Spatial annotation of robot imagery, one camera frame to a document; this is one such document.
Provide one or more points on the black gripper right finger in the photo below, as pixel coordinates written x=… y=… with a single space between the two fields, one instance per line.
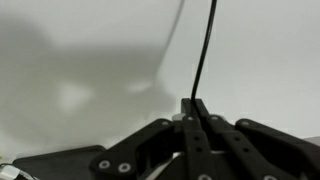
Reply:
x=240 y=150

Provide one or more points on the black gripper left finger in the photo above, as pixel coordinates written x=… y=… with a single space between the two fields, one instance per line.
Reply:
x=196 y=150

